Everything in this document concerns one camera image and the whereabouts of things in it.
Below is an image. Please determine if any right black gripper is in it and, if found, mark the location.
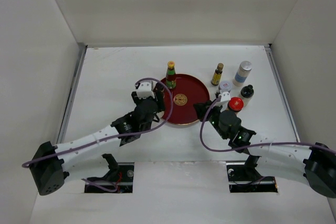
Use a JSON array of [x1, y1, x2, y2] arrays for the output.
[[193, 99, 228, 140]]

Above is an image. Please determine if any green label sauce bottle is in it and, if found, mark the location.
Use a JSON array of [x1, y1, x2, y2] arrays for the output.
[[165, 61, 176, 89]]

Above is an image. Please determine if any small yellow label bottle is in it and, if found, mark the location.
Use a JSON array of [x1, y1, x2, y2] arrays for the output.
[[211, 63, 224, 86]]

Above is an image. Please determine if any white lid spice jar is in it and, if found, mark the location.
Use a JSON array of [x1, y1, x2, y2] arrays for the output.
[[215, 81, 233, 98]]

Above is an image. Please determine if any red lid sauce jar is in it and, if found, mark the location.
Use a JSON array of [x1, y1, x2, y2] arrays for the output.
[[226, 97, 244, 114]]

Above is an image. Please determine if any black cap round bottle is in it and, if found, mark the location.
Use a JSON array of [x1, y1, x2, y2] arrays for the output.
[[239, 84, 254, 107]]

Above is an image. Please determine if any small black cap spice jar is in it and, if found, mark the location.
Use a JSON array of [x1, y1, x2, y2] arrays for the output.
[[154, 82, 165, 96]]

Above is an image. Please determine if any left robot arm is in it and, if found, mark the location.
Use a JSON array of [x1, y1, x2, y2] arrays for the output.
[[27, 86, 165, 196]]

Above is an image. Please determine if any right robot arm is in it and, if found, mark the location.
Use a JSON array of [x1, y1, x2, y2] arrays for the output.
[[193, 100, 335, 198]]

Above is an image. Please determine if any red round tray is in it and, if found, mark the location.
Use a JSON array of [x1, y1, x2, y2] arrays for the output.
[[159, 73, 210, 125]]

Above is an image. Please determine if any tall blue label shaker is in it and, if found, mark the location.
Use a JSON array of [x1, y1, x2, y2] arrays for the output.
[[233, 61, 253, 87]]

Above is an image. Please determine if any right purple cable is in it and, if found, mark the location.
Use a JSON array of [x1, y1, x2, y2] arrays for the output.
[[199, 97, 336, 154]]

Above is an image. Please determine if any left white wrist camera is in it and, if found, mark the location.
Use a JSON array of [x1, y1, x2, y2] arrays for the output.
[[135, 80, 155, 100]]

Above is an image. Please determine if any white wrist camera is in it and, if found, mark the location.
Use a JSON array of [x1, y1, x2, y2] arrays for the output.
[[215, 90, 231, 106], [135, 80, 155, 100]]

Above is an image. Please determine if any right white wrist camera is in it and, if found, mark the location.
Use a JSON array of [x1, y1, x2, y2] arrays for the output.
[[215, 90, 231, 106]]

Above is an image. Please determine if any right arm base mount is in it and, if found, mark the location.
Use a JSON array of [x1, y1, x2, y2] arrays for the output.
[[226, 156, 278, 193]]

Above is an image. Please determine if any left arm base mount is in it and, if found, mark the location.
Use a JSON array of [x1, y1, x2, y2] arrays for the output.
[[84, 154, 135, 194]]

